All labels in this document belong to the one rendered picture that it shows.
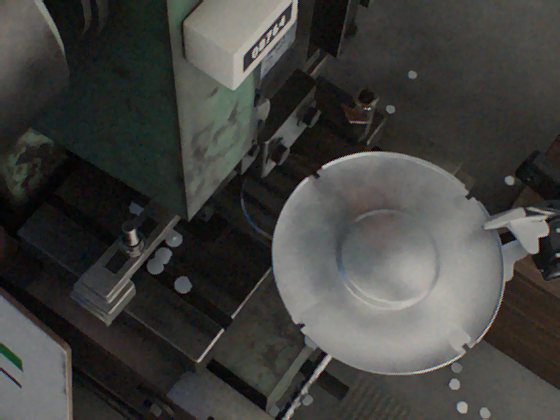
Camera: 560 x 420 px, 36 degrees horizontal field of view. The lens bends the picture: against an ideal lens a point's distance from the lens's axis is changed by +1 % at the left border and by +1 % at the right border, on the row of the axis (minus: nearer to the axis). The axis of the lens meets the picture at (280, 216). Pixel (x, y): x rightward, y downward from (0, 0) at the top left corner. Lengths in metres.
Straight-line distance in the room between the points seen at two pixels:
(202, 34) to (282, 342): 0.70
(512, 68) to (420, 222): 1.19
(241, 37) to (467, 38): 1.76
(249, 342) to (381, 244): 0.23
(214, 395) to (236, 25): 0.70
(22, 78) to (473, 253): 0.72
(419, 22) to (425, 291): 1.29
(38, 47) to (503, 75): 1.81
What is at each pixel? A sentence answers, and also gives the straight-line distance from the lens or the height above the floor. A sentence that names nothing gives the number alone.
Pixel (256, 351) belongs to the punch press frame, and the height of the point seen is 0.64.
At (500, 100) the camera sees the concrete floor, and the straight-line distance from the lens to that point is 2.18.
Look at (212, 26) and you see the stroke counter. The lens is 0.52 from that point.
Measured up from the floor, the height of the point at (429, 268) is 0.79.
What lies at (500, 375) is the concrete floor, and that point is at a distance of 1.90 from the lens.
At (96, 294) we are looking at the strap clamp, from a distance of 1.09.
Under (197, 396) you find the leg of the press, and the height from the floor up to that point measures 0.64.
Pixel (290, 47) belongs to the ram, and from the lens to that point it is 0.89.
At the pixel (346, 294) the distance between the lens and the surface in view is 1.04.
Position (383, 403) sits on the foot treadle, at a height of 0.16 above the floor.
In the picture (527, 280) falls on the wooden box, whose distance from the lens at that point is 1.60.
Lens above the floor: 1.75
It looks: 65 degrees down
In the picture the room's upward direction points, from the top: 8 degrees clockwise
